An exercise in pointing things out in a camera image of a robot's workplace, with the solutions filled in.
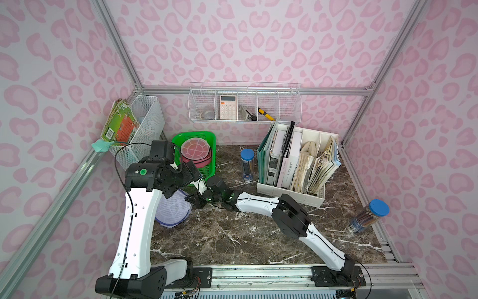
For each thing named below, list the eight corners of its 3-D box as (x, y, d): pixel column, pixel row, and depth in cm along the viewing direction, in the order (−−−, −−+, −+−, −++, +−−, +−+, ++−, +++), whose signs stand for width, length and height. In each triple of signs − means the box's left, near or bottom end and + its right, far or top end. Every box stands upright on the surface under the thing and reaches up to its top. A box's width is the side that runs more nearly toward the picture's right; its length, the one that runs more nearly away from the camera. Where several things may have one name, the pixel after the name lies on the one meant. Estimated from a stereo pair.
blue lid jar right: (351, 232, 86) (374, 214, 71) (346, 219, 90) (367, 199, 75) (366, 232, 86) (393, 214, 71) (361, 219, 90) (385, 199, 75)
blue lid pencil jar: (243, 182, 104) (242, 159, 89) (242, 172, 109) (241, 149, 93) (254, 181, 105) (255, 158, 89) (253, 171, 109) (253, 148, 94)
